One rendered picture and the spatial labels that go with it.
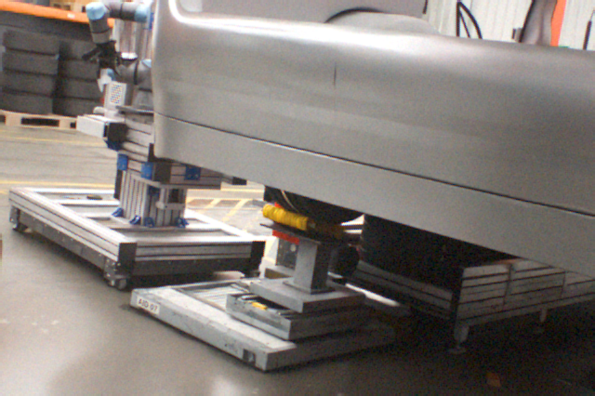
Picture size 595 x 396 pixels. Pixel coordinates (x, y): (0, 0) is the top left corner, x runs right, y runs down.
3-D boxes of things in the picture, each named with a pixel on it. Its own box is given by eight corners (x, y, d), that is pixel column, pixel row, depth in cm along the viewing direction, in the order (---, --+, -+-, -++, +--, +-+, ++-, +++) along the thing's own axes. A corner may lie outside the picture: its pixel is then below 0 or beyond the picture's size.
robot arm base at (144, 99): (125, 106, 401) (128, 85, 399) (153, 109, 410) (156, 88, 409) (141, 110, 389) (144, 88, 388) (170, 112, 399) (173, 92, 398)
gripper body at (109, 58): (115, 72, 350) (109, 45, 343) (98, 70, 352) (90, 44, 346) (125, 63, 355) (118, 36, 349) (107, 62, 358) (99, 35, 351)
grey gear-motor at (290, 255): (342, 321, 366) (355, 242, 361) (273, 293, 393) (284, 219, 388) (368, 316, 379) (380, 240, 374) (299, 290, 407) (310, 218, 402)
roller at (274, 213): (308, 232, 335) (310, 218, 334) (256, 217, 354) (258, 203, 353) (318, 232, 339) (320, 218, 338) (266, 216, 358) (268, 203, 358)
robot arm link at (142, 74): (160, 90, 392) (165, 61, 391) (132, 86, 393) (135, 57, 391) (165, 90, 404) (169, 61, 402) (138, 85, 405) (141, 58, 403)
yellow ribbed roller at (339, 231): (340, 241, 339) (342, 227, 339) (287, 224, 359) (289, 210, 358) (349, 240, 344) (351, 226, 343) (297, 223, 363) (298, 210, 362)
